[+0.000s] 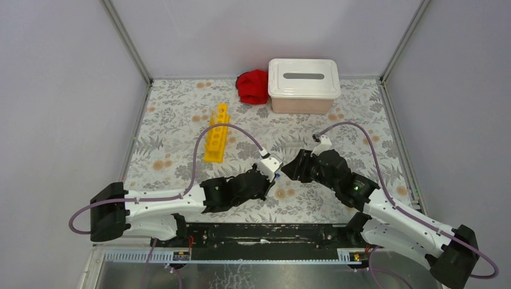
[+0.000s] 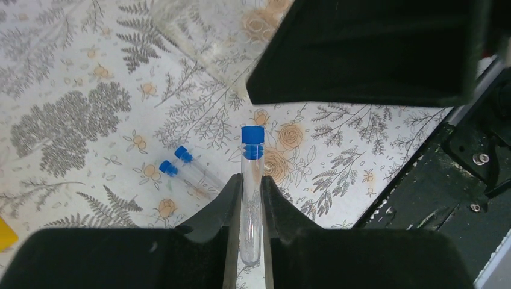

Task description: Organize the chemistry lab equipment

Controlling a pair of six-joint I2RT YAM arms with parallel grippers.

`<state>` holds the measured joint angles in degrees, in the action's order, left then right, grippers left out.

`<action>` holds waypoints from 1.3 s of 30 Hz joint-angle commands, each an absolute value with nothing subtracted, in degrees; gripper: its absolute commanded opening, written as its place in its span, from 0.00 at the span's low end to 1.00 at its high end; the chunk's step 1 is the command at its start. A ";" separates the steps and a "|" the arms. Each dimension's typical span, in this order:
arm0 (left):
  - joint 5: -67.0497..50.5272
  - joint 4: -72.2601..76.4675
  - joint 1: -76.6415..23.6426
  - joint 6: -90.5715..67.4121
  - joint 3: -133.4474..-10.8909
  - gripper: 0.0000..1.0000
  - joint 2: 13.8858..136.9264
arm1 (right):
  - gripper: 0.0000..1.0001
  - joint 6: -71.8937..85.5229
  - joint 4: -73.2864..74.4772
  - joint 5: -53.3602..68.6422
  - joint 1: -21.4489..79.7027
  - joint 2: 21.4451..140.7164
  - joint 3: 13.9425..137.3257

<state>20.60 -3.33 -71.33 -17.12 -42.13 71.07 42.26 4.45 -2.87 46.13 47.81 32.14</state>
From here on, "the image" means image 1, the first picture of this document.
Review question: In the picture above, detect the yellow test tube rack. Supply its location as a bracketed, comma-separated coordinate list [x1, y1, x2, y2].
[204, 104, 230, 163]

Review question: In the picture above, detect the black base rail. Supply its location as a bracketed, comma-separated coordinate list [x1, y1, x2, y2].
[155, 223, 373, 259]

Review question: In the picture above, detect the red cloth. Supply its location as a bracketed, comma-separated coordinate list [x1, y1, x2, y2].
[235, 69, 269, 105]

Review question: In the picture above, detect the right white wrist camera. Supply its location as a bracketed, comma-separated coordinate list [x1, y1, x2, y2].
[312, 134, 332, 156]

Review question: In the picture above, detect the floral table mat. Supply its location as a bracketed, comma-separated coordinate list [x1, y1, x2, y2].
[124, 79, 412, 205]

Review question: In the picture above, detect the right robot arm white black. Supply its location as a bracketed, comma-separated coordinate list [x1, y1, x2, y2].
[282, 149, 479, 288]

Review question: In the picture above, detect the white plastic box lid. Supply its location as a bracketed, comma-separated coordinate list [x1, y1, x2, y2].
[268, 58, 341, 100]

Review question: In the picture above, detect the white slotted cable duct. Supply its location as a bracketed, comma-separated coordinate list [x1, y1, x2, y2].
[103, 249, 363, 266]

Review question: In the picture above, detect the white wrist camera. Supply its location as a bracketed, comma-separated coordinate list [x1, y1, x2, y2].
[257, 149, 283, 182]
[312, 134, 332, 156]

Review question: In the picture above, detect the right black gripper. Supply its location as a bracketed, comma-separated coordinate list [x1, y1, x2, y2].
[280, 149, 338, 192]

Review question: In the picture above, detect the clear plastic container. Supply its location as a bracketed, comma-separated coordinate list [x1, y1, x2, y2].
[284, 141, 309, 157]

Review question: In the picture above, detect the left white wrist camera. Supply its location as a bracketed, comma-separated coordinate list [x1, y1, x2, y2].
[257, 149, 283, 182]

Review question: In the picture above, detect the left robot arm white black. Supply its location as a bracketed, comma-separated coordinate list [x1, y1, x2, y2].
[90, 164, 275, 247]

